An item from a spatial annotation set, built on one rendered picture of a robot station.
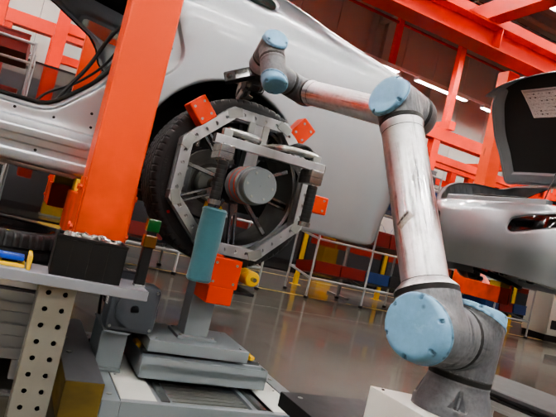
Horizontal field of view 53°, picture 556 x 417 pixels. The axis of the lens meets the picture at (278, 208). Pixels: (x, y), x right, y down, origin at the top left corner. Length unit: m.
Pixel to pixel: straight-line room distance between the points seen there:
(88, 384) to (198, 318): 0.57
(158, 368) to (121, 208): 0.61
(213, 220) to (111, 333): 0.57
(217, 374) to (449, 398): 1.05
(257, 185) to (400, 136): 0.67
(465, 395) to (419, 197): 0.47
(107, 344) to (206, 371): 0.37
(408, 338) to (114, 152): 1.10
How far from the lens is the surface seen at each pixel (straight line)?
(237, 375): 2.25
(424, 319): 1.25
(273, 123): 2.15
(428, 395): 1.43
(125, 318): 2.11
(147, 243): 1.76
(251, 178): 1.95
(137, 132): 1.90
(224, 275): 2.10
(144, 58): 1.94
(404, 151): 1.43
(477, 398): 1.44
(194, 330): 2.28
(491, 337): 1.42
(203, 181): 2.55
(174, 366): 2.16
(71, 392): 1.89
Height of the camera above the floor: 0.71
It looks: 2 degrees up
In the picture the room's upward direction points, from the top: 13 degrees clockwise
